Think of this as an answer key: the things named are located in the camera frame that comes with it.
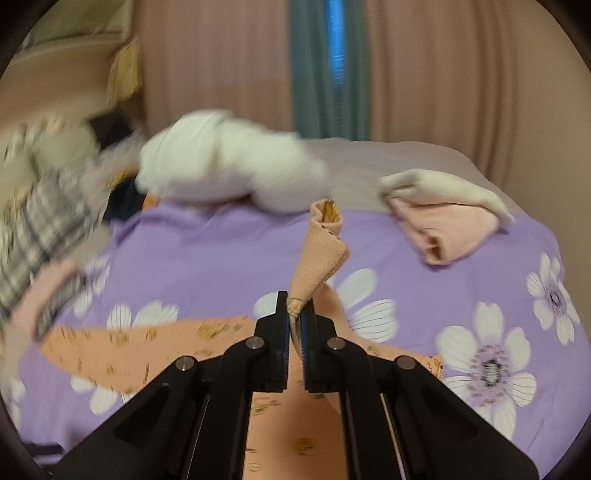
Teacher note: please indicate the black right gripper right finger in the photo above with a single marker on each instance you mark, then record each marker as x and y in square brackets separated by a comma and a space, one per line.
[314, 332]

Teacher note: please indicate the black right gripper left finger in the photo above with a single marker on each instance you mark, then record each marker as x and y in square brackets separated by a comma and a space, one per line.
[273, 326]

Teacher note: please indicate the orange duck print garment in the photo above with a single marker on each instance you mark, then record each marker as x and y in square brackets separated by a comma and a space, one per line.
[185, 362]

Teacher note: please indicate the folded pink white clothes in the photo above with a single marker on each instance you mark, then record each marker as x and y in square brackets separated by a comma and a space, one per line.
[444, 216]

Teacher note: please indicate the purple floral bed sheet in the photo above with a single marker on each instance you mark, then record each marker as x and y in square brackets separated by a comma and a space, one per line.
[500, 320]

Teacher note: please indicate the white plush toy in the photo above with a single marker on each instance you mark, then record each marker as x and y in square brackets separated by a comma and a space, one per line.
[210, 156]

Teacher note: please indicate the dark navy garment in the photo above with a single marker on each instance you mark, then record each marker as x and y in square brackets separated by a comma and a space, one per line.
[124, 201]

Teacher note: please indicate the pink garment with grey trim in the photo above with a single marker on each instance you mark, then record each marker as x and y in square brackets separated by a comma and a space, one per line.
[51, 288]

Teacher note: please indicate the teal curtain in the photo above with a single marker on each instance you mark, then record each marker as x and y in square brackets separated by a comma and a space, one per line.
[329, 59]

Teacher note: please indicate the grey plaid blanket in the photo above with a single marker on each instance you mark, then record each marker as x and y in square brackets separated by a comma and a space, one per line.
[41, 223]

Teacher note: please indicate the pink curtain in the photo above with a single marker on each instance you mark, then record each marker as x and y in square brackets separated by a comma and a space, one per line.
[500, 81]

